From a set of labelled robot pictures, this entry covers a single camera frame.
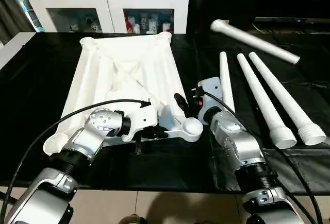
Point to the white plastic table top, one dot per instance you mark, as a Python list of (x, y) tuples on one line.
[(129, 64)]

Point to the white plastic table leg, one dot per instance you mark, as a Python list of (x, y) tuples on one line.
[(258, 42), (262, 95), (227, 80), (284, 95)]

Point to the black work mat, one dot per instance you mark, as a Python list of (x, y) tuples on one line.
[(170, 167)]

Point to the white cup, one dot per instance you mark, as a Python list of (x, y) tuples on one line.
[(167, 28)]

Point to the white bottle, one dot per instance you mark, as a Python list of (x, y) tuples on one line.
[(153, 27)]

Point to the red bottle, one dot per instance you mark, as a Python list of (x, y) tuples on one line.
[(130, 24)]

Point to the white glass door cabinet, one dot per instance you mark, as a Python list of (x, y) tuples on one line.
[(103, 0)]

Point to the cyan plastic item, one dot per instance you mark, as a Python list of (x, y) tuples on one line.
[(36, 22)]

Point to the white side table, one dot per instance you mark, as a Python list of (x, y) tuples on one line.
[(14, 49)]

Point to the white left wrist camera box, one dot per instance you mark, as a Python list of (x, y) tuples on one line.
[(136, 121)]

